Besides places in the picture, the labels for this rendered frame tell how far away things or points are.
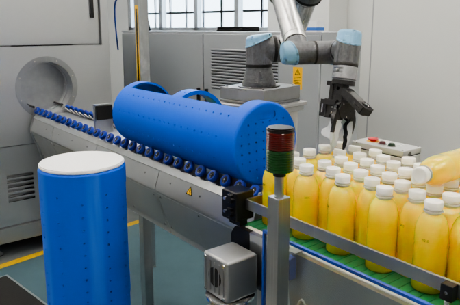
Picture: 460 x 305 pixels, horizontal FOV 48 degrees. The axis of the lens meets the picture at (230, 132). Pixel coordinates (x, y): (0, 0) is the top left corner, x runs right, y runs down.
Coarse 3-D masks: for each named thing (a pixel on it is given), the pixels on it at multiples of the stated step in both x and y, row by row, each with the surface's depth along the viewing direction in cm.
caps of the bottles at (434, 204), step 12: (360, 168) 138; (372, 168) 140; (384, 168) 139; (396, 168) 143; (408, 168) 138; (336, 180) 131; (348, 180) 130; (372, 180) 127; (384, 180) 133; (396, 180) 127; (456, 180) 127; (384, 192) 120; (420, 192) 118; (432, 192) 123; (444, 192) 118; (432, 204) 111
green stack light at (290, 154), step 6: (270, 156) 113; (276, 156) 112; (282, 156) 112; (288, 156) 112; (270, 162) 113; (276, 162) 112; (282, 162) 112; (288, 162) 113; (270, 168) 113; (276, 168) 113; (282, 168) 112; (288, 168) 113
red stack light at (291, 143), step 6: (294, 132) 113; (270, 138) 112; (276, 138) 111; (282, 138) 111; (288, 138) 111; (270, 144) 112; (276, 144) 112; (282, 144) 111; (288, 144) 112; (270, 150) 113; (276, 150) 112; (282, 150) 112; (288, 150) 112
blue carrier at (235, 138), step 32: (128, 96) 223; (160, 96) 206; (128, 128) 221; (160, 128) 199; (192, 128) 182; (224, 128) 169; (256, 128) 169; (192, 160) 191; (224, 160) 170; (256, 160) 172
